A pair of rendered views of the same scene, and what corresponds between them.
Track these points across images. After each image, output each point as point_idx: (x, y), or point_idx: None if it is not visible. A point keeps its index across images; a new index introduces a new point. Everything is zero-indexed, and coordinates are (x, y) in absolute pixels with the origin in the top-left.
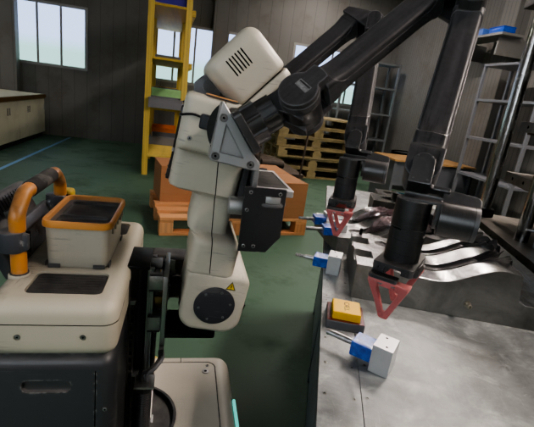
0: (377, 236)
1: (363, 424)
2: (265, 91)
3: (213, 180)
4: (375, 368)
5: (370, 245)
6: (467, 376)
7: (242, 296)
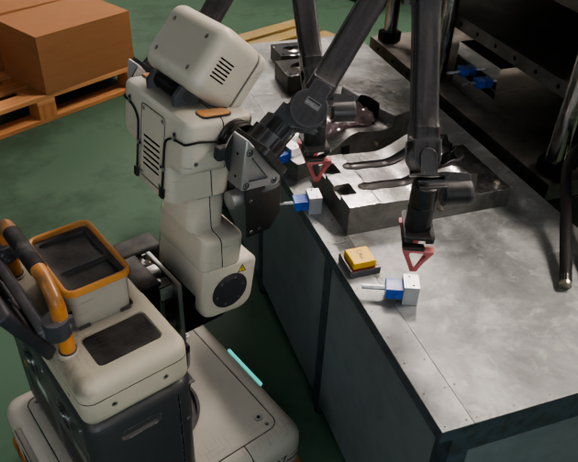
0: (339, 156)
1: (422, 347)
2: (248, 87)
3: (208, 182)
4: (407, 302)
5: (342, 173)
6: (461, 277)
7: (251, 271)
